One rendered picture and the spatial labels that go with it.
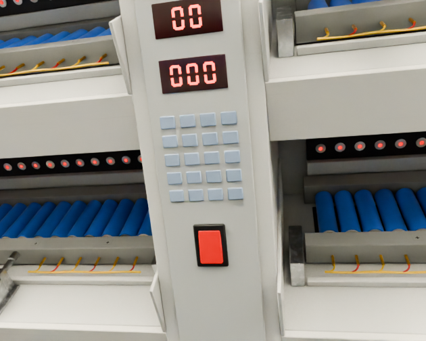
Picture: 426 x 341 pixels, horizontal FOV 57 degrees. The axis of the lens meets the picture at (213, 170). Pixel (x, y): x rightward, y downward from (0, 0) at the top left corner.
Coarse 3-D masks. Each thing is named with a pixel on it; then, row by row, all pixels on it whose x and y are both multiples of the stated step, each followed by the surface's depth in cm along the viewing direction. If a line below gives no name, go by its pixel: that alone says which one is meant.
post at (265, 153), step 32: (128, 0) 27; (256, 0) 25; (128, 32) 27; (256, 32) 26; (128, 64) 28; (256, 64) 26; (256, 96) 27; (256, 128) 27; (256, 160) 28; (256, 192) 28; (160, 224) 30; (160, 256) 31; (160, 288) 32
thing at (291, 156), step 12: (276, 0) 43; (288, 0) 43; (276, 12) 44; (288, 144) 47; (300, 144) 47; (288, 156) 47; (300, 156) 47; (288, 168) 48; (300, 168) 47; (288, 180) 48; (300, 180) 48; (288, 192) 48; (300, 192) 48
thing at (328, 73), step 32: (320, 0) 37; (352, 0) 37; (384, 0) 31; (416, 0) 29; (288, 32) 29; (320, 32) 31; (352, 32) 30; (384, 32) 29; (416, 32) 28; (288, 64) 29; (320, 64) 28; (352, 64) 27; (384, 64) 26; (416, 64) 25; (288, 96) 27; (320, 96) 26; (352, 96) 26; (384, 96) 26; (416, 96) 25; (288, 128) 28; (320, 128) 28; (352, 128) 27; (384, 128) 27; (416, 128) 27
